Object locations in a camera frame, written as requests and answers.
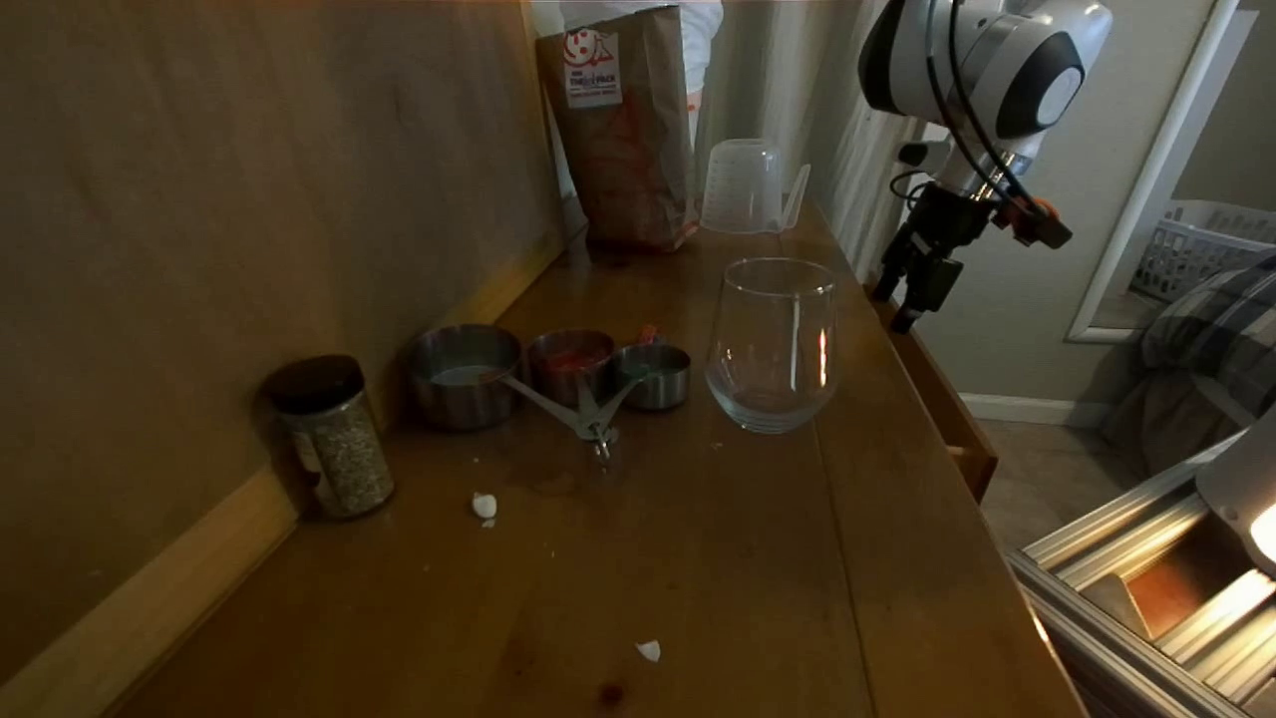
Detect stemless clear glass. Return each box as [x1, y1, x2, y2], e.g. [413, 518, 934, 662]
[701, 253, 847, 437]

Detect wide wooden dresser drawer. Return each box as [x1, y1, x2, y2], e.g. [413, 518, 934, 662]
[871, 296, 1006, 505]

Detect brown paper bag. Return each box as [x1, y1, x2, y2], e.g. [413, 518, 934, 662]
[534, 3, 701, 254]

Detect wooden dresser backboard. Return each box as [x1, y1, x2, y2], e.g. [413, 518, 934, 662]
[0, 0, 576, 718]

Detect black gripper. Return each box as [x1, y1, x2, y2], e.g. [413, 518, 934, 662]
[867, 181, 1006, 340]

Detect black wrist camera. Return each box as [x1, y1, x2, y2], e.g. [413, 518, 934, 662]
[976, 186, 1069, 253]

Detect patterned grey pillow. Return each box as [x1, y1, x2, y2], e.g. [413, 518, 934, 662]
[1129, 197, 1276, 311]

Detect wooden pine dresser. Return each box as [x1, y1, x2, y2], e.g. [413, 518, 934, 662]
[0, 213, 1094, 718]

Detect beige curtain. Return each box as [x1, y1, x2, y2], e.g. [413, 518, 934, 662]
[694, 0, 938, 292]

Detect small steel measuring cup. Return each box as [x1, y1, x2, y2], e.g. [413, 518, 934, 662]
[590, 342, 699, 455]

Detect aluminium robot stand frame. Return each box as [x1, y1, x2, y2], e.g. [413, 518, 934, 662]
[1008, 431, 1276, 718]

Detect clear plastic measuring jug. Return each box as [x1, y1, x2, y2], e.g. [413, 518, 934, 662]
[694, 136, 819, 245]

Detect medium steel measuring cup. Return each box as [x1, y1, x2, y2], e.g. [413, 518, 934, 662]
[526, 328, 621, 449]

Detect large steel measuring cup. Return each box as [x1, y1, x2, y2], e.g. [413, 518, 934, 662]
[407, 318, 590, 441]

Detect plaid grey blanket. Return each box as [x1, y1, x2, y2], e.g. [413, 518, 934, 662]
[1101, 253, 1276, 469]

